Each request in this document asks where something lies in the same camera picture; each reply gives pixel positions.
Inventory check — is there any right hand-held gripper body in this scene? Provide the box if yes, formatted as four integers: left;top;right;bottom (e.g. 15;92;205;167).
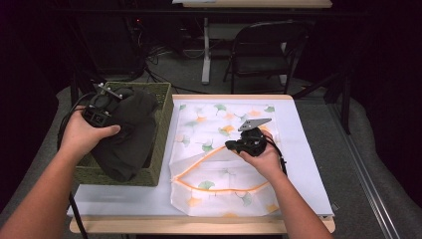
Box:
236;117;273;158

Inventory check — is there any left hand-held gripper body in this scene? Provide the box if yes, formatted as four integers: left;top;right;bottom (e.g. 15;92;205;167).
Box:
82;82;124;129

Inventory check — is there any white leaf-print zipper bag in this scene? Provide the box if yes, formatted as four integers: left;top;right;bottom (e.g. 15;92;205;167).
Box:
168;102;283;218

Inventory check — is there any dark cloth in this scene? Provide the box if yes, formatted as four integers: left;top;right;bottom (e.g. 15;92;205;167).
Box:
89;87;159;183

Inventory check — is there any green woven basket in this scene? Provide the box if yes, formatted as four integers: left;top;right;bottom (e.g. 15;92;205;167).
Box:
73;81;174;187

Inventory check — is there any person's right hand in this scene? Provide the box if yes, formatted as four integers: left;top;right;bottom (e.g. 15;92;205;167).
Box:
236;130;285;182

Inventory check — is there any person's left hand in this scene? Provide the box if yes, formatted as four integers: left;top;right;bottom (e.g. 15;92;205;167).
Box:
59;110;122;159

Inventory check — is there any white board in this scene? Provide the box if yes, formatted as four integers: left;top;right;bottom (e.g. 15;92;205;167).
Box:
67;98;334;218

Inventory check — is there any black folding chair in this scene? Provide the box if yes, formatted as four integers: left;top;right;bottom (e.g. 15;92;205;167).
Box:
222;20;312;96

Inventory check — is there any white desk leg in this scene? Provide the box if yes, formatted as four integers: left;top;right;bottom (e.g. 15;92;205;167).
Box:
201;17;212;86

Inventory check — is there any light wooden table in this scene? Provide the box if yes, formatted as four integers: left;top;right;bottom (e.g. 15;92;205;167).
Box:
69;94;336;235

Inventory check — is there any right hand-held gripper cable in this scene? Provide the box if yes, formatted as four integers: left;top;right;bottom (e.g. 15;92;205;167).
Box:
265;135;289;177

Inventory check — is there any hand-held gripper cable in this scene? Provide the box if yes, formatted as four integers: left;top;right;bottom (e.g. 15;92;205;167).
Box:
265;135;289;177
56;92;98;239

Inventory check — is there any bundle of floor cables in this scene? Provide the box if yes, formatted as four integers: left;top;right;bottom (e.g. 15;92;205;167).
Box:
132;19;208;96

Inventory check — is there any left hand-held gripper cable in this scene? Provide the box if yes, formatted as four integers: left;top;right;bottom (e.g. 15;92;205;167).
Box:
56;92;98;239

